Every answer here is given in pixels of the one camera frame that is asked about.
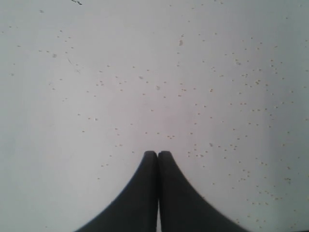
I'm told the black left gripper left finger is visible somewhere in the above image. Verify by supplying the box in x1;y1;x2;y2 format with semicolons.
77;151;158;232

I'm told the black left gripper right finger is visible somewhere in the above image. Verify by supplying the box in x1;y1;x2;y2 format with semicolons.
158;151;246;232

